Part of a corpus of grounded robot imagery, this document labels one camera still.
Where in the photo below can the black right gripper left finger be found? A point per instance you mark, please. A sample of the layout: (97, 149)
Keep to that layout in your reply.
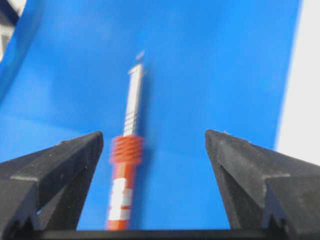
(47, 189)

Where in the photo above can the orange soldering iron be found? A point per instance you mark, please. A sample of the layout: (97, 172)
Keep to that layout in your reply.
(126, 154)

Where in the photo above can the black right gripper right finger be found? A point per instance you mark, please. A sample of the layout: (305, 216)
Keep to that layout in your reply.
(259, 185)

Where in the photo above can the blue table mat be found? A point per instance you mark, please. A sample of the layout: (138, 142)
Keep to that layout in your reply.
(209, 65)

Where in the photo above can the white paper sheet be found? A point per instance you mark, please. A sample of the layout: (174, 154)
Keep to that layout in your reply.
(298, 133)

